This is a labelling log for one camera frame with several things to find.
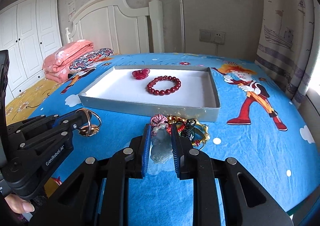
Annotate ship print curtain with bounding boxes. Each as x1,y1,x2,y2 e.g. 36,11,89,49
255,0,318,107

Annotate dark red bead bracelet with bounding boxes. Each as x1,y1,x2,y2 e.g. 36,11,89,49
146,75,182,96

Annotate metal pole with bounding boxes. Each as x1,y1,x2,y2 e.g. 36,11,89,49
179,0,185,53

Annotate patterned floral pillow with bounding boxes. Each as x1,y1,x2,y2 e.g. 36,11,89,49
69,48,113,73

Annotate pale jade pendant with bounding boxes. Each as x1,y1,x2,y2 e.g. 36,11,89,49
150,129,173,164

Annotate silver and gold rings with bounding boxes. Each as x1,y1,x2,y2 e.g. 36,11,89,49
75,107,103,138

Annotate gold bamboo link bracelet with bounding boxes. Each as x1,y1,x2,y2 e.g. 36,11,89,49
167,115,211,150

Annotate dark green tassel pendant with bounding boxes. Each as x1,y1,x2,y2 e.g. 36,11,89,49
180,119,196,140

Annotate white wooden headboard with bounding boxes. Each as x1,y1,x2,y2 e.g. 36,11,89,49
65,0,164,54

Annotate person's left hand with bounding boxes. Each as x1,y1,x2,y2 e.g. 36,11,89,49
5,194,35,214

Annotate yellow floral bed sheet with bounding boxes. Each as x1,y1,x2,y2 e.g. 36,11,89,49
5,78,61,125

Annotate white wardrobe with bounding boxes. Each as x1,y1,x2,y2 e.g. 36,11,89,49
1,0,62,103

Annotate wall switch and socket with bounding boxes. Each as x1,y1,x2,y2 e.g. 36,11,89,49
199,29,226,45

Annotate red flower ornament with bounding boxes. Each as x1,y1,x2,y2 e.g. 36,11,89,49
132,68,150,80

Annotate folded pink blanket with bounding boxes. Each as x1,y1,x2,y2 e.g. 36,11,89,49
42,39,94,83

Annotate grey shallow cardboard box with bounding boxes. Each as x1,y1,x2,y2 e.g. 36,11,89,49
79,65,220,122

